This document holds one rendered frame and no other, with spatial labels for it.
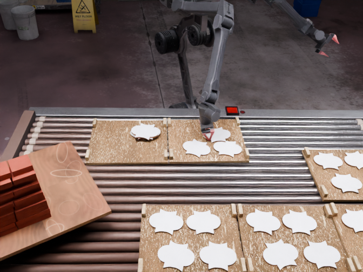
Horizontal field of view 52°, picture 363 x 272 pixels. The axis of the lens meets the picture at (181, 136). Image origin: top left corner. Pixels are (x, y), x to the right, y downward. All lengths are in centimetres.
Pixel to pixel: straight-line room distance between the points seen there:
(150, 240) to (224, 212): 35
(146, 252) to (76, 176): 46
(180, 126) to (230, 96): 207
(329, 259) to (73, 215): 102
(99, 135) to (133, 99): 198
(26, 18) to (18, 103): 152
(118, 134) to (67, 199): 58
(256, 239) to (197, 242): 24
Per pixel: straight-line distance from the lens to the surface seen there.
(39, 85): 440
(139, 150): 193
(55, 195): 164
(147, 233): 159
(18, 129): 218
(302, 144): 215
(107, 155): 192
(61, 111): 231
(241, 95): 415
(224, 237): 159
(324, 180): 194
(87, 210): 155
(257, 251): 158
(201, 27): 259
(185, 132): 205
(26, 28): 541
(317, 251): 164
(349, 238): 175
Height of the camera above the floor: 222
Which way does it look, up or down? 40 degrees down
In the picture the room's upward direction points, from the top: 3 degrees clockwise
